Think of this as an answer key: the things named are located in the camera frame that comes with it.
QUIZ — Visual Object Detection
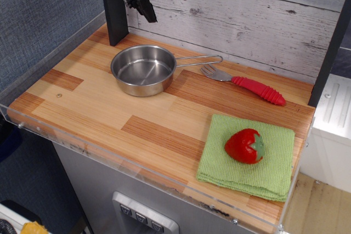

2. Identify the red toy tomato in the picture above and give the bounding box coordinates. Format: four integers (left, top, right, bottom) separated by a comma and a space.
224, 128, 265, 164

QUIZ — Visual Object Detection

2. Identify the green folded cloth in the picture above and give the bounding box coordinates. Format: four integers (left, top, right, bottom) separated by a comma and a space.
196, 115, 295, 202

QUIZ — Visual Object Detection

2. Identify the small steel saucepan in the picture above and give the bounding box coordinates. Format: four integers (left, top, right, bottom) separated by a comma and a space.
110, 44, 223, 97

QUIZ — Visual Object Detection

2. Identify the silver cabinet with dispenser panel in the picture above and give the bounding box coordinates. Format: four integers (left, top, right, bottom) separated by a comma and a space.
54, 144, 277, 233

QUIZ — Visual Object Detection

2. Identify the white ribbed appliance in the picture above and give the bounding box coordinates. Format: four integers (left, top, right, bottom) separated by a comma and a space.
300, 73, 351, 193

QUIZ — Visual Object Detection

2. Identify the yellow object at corner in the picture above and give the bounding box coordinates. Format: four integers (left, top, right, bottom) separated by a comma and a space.
20, 221, 48, 234

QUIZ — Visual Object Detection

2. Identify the dark left vertical post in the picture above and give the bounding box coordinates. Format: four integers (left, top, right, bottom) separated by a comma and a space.
103, 0, 129, 46

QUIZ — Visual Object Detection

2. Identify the dark vertical post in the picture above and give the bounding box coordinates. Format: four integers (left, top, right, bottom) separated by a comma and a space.
103, 0, 129, 46
308, 0, 350, 107

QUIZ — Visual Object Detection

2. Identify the fork with red handle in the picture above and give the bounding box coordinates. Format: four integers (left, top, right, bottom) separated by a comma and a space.
200, 64, 286, 106

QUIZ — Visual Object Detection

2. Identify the dark right vertical post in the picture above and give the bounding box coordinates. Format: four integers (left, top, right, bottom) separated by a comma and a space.
308, 0, 350, 107

